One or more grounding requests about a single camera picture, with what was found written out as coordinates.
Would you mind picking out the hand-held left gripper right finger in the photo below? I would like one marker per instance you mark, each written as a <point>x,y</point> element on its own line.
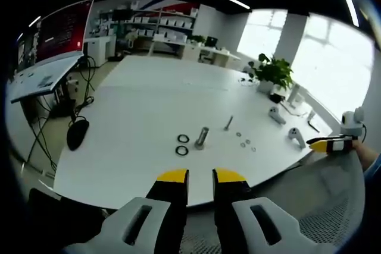
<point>232,206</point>

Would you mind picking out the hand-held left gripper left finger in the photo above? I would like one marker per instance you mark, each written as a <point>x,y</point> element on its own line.
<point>166,206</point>

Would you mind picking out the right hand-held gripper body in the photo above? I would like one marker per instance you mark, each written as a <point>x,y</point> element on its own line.
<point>351,123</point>

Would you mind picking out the thin metal threaded stud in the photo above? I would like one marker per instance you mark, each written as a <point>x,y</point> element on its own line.
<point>229,123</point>

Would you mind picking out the black angled key tool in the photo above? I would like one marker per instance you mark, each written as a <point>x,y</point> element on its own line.
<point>313,125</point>

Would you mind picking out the white handheld controller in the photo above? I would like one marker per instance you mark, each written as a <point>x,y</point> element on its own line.
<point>275,114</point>
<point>295,135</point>

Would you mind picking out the white desktop device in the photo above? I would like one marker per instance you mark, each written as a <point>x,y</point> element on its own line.
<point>294,99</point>

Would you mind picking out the grey mesh office chair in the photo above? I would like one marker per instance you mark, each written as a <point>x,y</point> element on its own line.
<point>312,194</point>

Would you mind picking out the small black box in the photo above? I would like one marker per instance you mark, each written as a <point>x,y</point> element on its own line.
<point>275,97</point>

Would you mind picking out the green potted plant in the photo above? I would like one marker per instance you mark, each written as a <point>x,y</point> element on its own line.
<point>274,72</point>

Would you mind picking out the black computer mouse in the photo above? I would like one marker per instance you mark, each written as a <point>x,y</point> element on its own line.
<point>76,135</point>

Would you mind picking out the white background desk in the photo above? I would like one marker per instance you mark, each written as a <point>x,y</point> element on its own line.
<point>214,54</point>

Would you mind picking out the black background monitor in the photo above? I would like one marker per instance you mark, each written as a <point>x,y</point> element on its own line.
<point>211,41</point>

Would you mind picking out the small background plant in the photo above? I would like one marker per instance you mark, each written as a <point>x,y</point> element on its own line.
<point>199,40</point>

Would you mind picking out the white low cabinet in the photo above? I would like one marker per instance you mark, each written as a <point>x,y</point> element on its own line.
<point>99,48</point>

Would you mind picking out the white tilted side desk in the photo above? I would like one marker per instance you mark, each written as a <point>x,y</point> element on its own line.
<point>44,78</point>

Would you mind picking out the white storage shelving unit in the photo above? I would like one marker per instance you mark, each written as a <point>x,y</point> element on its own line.
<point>166,23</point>

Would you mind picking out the large monitor with red screen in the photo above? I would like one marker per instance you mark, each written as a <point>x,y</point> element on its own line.
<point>64,31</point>

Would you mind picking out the thick metal cylinder post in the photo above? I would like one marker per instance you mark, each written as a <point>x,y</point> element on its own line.
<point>202,138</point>

